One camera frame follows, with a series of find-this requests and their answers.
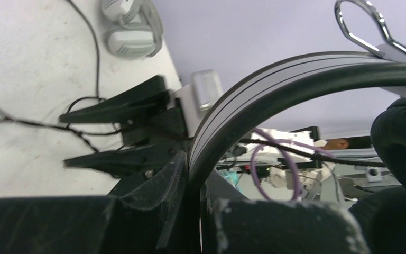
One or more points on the grey white headphones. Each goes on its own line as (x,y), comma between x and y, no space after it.
(138,29)

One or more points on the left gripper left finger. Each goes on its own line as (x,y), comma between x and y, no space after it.
(142,221)

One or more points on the black white striped headphones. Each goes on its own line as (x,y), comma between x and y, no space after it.
(287,83)

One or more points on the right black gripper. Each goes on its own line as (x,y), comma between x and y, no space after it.
(165,115)

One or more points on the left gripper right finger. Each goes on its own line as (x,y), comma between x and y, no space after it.
(231,223)

